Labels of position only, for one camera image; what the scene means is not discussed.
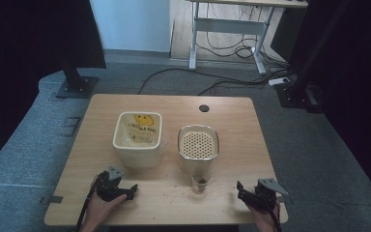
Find small clear glass cup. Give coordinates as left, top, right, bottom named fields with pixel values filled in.
left=190, top=173, right=214, bottom=194

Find white power strip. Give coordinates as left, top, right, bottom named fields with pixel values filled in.
left=268, top=76, right=291, bottom=87

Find black stand base left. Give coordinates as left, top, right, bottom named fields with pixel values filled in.
left=55, top=54, right=100, bottom=100

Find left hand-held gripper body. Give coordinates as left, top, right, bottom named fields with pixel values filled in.
left=95, top=165, right=133, bottom=203

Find clear plastic bag yellow print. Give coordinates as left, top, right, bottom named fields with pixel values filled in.
left=117, top=113, right=160, bottom=150

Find hand-held gripper black cable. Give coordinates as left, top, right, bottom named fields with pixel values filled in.
left=264, top=196, right=283, bottom=232
left=75, top=171, right=108, bottom=232

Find person's left hand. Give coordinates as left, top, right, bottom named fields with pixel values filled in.
left=84, top=175, right=128, bottom=226

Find white metal desk frame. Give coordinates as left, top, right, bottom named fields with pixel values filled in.
left=186, top=0, right=309, bottom=77

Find black curtain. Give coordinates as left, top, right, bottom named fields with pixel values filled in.
left=270, top=0, right=371, bottom=211
left=0, top=0, right=107, bottom=177

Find left hand-held gripper black cable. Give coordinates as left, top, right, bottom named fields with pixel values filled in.
left=75, top=171, right=108, bottom=232

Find metal container with perforated insert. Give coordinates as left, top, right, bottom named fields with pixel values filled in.
left=177, top=124, right=221, bottom=182

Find long black floor cable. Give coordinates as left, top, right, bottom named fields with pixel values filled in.
left=136, top=67, right=291, bottom=96

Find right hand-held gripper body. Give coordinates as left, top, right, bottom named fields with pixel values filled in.
left=250, top=177, right=292, bottom=213

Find person's right hand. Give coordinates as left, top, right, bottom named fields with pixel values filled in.
left=246, top=202, right=280, bottom=227

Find cream plastic trash bin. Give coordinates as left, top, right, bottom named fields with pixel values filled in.
left=112, top=110, right=164, bottom=170

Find tangled black cables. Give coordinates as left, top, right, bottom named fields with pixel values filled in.
left=195, top=3, right=291, bottom=75

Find right hand-held gripper black cable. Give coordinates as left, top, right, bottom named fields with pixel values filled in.
left=264, top=196, right=283, bottom=232

